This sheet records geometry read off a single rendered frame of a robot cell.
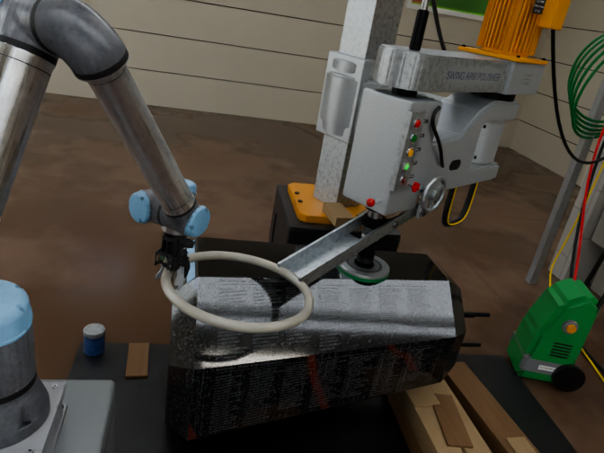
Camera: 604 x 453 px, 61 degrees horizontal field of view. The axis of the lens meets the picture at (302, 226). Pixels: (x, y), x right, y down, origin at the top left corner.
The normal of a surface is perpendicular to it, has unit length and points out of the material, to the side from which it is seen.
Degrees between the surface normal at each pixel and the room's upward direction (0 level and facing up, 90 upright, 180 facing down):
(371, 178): 90
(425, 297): 45
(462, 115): 40
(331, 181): 90
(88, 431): 0
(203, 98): 90
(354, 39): 90
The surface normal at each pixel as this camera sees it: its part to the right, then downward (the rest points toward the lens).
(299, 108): 0.18, 0.43
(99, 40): 0.64, 0.03
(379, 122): -0.72, 0.18
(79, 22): 0.37, -0.08
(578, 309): -0.11, 0.39
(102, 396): 0.16, -0.90
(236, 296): 0.28, -0.34
